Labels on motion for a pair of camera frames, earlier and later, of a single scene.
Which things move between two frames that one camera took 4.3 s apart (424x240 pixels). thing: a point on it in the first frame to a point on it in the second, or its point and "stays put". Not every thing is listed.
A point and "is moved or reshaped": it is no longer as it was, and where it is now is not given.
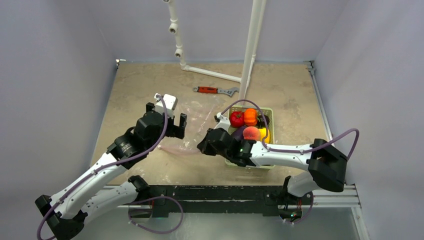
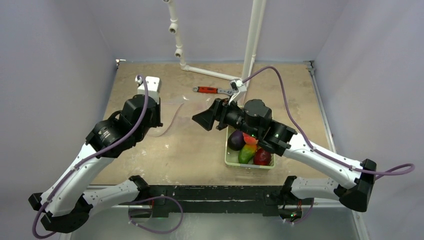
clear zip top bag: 198,114 is moved or reshaped
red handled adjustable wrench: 230,91 stays put
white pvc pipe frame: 258,12 stays put
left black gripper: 176,131 to 157,121
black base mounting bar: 270,200 stays put
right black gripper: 212,141 to 222,114
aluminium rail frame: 348,198 stays put
